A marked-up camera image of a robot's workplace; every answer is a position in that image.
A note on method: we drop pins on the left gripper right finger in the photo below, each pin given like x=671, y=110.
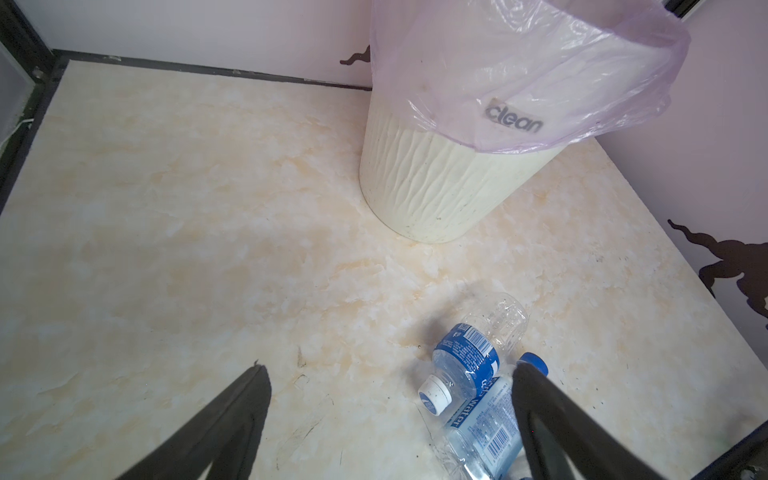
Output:
x=561, y=440

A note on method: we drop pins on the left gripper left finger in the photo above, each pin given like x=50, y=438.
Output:
x=221, y=441

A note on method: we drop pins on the clear bottle blue cap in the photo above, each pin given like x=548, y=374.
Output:
x=482, y=439

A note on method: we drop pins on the blue label bottle white cap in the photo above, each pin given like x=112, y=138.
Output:
x=473, y=351

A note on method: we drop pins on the cream ribbed trash bin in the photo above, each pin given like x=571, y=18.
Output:
x=431, y=189

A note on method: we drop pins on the pink plastic bin liner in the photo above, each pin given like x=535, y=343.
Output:
x=515, y=77

